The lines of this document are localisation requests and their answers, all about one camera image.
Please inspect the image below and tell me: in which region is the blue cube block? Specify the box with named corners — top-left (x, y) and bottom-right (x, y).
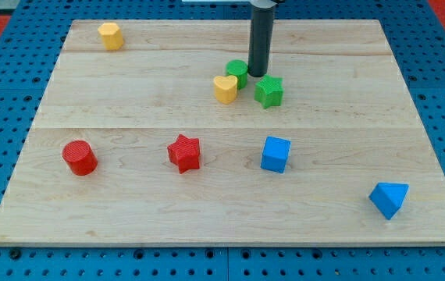
top-left (260, 136), bottom-right (291, 173)

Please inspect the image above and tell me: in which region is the green cylinder block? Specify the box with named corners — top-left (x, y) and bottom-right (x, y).
top-left (226, 59), bottom-right (248, 90)

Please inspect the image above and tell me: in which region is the yellow hexagon block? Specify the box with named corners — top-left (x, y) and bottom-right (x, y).
top-left (98, 22), bottom-right (124, 51)

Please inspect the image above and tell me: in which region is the red cylinder block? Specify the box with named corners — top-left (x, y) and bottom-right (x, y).
top-left (62, 140), bottom-right (98, 176)

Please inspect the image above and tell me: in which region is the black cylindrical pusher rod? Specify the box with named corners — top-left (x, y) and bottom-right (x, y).
top-left (247, 0), bottom-right (276, 77)

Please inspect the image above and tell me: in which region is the green star block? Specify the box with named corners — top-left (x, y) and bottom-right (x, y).
top-left (255, 74), bottom-right (283, 108)

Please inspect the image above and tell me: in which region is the blue triangular prism block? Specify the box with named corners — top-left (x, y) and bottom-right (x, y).
top-left (368, 182), bottom-right (409, 220)

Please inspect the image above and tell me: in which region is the red star block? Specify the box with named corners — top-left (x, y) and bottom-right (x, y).
top-left (167, 134), bottom-right (201, 174)

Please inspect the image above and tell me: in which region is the yellow heart block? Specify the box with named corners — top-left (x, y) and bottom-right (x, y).
top-left (213, 75), bottom-right (238, 105)

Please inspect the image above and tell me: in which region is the light wooden board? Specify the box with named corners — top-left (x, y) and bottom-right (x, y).
top-left (0, 20), bottom-right (445, 247)

